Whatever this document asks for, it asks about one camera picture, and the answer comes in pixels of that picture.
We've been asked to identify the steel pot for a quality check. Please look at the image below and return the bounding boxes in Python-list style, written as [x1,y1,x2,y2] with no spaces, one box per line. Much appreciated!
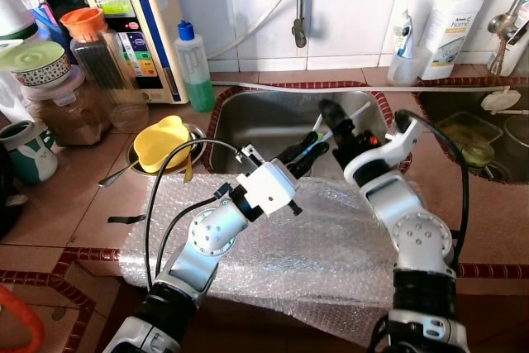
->
[503,113,529,151]

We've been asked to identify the thin straight white hose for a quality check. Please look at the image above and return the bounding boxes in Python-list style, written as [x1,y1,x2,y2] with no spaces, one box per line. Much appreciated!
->
[211,80,513,94]

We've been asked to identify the green soap bottle blue cap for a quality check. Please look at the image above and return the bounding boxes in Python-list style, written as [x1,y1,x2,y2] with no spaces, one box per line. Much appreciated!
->
[174,21,217,114]

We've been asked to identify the dish-filled steel sink basin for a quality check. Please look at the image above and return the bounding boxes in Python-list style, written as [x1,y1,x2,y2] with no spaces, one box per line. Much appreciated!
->
[416,88,529,186]

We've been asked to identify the black appliance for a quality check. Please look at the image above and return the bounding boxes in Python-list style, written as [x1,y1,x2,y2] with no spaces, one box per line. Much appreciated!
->
[0,145,27,238]

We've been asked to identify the clear jar with brown contents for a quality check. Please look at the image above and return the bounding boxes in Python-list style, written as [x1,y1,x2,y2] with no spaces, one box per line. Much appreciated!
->
[23,65,112,149]

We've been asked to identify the wall tap with grey spout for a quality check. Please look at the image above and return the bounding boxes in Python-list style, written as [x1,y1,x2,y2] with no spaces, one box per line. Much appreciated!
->
[291,0,336,50]

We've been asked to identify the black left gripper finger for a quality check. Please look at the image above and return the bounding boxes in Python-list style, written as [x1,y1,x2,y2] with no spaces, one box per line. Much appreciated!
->
[283,140,323,165]
[291,150,331,180]

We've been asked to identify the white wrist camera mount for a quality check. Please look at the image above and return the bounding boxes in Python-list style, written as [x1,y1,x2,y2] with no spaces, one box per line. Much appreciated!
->
[236,155,300,220]
[343,113,422,187]

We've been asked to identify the curved white hose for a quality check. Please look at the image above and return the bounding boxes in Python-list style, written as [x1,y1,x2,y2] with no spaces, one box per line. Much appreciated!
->
[207,0,305,60]

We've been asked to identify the glass jar with orange lid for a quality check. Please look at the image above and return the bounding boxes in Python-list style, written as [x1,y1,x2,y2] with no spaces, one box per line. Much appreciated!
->
[60,7,151,132]

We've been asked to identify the clear plastic cup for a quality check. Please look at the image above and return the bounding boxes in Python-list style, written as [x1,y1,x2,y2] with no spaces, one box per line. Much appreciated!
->
[387,45,432,88]

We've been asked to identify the blue plastic item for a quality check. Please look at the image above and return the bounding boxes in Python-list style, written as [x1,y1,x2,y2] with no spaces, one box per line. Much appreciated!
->
[29,6,71,52]

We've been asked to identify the white green rabbit mug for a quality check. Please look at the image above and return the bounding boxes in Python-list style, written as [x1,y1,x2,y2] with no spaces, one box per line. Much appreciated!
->
[0,120,60,186]

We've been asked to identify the patterned bowl with green lid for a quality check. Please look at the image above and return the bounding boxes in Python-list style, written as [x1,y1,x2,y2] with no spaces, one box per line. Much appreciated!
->
[0,39,74,89]

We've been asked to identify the chrome faucet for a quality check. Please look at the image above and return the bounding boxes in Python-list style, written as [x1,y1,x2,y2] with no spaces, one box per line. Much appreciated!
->
[486,0,529,77]

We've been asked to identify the white plastic bottle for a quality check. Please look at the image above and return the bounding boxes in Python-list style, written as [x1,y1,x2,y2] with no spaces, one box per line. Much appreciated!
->
[0,0,38,40]

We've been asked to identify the silver metal fork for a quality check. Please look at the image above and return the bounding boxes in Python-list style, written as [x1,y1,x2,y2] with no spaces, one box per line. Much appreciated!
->
[291,103,373,164]

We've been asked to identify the white blue tube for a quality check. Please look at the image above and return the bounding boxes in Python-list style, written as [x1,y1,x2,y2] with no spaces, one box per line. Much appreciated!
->
[393,9,414,60]

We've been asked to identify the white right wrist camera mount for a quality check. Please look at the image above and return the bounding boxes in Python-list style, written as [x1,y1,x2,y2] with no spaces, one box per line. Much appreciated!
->
[343,113,422,187]

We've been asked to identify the silver metal spoon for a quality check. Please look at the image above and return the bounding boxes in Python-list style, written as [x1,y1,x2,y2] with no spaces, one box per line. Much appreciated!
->
[98,161,140,188]

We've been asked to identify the orange plastic ring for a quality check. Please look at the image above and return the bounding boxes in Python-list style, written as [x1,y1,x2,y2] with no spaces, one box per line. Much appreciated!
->
[0,285,46,353]

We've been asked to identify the black container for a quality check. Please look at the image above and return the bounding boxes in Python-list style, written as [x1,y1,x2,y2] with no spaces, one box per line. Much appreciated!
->
[37,0,88,31]

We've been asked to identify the white sink stopper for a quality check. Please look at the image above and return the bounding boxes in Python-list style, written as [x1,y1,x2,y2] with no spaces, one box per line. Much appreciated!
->
[481,87,529,116]

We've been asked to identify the clear plastic container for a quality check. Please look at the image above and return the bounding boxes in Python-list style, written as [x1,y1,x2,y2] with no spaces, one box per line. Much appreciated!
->
[436,112,503,174]

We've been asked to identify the stainless steel sink basin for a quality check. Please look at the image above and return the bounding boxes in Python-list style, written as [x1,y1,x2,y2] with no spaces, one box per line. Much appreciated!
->
[205,88,396,180]

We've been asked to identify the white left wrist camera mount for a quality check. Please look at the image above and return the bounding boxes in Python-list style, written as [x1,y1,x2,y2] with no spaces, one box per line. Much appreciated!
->
[236,155,300,220]

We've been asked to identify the yellow plastic bowl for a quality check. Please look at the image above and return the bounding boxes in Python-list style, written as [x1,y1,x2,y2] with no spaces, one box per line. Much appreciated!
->
[132,115,193,175]

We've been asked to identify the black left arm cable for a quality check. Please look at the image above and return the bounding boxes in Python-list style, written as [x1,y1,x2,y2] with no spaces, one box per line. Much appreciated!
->
[107,138,249,288]

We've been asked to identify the clear bubble wrap sheet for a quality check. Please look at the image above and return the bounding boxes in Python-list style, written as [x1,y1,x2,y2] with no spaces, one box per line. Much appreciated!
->
[118,173,431,347]

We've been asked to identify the white bottle yellow cap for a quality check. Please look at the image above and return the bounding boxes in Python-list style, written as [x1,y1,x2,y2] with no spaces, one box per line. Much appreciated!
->
[420,0,485,83]

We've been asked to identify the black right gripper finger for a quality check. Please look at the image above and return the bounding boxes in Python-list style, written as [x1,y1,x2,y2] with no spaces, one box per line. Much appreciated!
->
[318,98,358,169]

